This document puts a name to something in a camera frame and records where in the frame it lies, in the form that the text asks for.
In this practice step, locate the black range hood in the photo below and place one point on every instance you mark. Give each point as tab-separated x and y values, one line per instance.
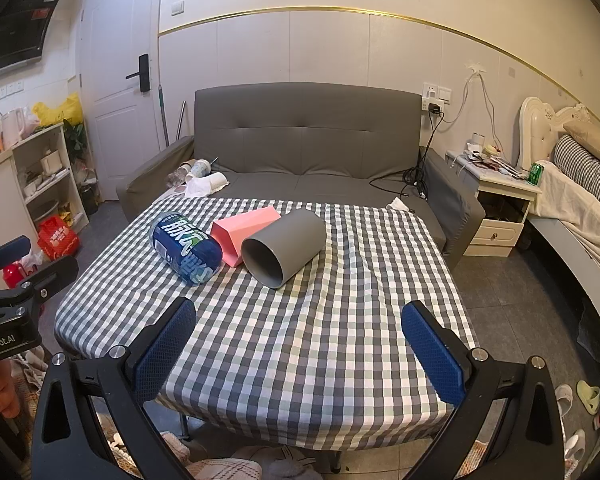
10	25

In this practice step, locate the pink kettle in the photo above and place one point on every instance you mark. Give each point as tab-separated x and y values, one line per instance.
14	127

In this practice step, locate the white wall socket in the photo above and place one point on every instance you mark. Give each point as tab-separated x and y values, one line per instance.
432	91

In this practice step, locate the white light switch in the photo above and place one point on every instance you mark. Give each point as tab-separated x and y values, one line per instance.
178	8

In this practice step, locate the yellow plastic bag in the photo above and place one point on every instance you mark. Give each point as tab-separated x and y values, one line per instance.
55	110

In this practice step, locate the checked pillow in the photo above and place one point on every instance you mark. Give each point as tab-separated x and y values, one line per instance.
587	167

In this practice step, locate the grey cup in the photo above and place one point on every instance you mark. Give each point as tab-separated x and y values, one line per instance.
285	247

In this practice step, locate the green drink can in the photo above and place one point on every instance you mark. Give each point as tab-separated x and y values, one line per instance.
536	174

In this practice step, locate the printed paper cup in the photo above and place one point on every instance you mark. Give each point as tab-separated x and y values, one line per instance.
197	169

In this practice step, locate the black charger plug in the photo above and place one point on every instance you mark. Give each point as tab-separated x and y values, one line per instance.
435	108

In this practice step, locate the red shopping bag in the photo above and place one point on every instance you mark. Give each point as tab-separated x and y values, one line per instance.
57	237

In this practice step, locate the black door lock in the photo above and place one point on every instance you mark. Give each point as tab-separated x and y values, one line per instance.
142	72

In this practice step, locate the blue drink can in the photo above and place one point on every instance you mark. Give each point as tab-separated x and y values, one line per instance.
185	247

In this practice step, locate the grey sofa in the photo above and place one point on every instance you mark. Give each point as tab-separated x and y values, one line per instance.
305	135

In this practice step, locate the grey shoe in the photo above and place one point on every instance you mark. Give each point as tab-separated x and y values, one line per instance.
285	465

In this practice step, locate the person's left hand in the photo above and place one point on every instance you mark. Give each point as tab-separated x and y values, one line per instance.
1	385

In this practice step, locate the white bed headboard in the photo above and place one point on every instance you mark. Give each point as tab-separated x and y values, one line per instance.
535	125

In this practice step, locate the red bottle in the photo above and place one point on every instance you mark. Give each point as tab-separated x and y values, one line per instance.
13	276

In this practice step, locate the green plant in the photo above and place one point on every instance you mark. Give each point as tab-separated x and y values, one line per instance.
75	140

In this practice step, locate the white shelf cabinet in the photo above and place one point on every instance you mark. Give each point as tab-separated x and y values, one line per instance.
30	180

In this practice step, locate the white door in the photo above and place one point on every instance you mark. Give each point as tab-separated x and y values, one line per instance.
117	110

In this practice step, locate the white slipper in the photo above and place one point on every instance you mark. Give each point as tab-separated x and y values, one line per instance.
564	400
575	449

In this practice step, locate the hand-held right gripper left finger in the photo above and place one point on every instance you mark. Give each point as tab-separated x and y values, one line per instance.
164	346

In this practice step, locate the grey checked tablecloth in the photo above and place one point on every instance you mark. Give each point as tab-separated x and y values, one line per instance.
280	350

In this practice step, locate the yellow green slipper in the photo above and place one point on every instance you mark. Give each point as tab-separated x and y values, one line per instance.
587	396

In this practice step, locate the cream nightstand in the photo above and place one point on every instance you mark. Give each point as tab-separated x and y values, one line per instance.
502	210

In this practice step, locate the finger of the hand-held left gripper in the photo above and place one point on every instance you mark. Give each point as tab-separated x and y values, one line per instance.
55	272
10	250

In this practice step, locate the grey bed frame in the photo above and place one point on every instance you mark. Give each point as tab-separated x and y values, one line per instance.
565	250

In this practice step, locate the cream blanket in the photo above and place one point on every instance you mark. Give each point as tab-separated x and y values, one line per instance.
575	215

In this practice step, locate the pink square cup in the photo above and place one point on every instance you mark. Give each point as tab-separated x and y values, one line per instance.
240	230

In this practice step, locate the beige pillow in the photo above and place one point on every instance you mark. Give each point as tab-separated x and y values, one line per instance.
592	137

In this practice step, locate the white tissue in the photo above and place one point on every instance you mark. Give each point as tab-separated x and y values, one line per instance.
195	187
396	203

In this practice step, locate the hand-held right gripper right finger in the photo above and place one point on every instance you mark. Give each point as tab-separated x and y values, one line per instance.
434	361

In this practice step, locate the white paper cup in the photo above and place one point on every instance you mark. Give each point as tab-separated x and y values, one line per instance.
216	183

